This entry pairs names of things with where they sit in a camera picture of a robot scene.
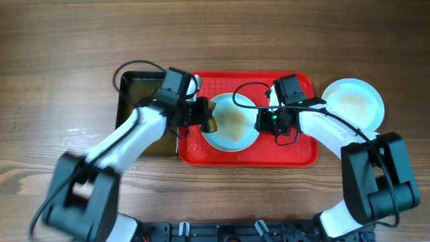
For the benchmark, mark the green yellow sponge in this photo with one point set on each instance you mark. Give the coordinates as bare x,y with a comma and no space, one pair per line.
210,126

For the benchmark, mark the red plastic tray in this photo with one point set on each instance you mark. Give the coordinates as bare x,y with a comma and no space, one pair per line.
264,152

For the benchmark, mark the black water tray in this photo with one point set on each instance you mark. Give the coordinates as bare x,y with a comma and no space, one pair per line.
136,85

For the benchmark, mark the light blue plate bottom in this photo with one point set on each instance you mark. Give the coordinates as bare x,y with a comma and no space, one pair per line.
356,101

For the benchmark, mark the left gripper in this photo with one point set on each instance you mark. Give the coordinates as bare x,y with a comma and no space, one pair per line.
202,112

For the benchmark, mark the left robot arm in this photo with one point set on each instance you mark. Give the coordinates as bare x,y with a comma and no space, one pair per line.
83,197

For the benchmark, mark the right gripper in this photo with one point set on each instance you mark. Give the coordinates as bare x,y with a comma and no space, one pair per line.
262,124

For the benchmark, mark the light blue plate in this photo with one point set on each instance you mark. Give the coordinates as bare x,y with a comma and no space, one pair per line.
236,125
273,100
356,101

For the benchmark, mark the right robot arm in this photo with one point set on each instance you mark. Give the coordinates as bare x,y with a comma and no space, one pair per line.
377,175

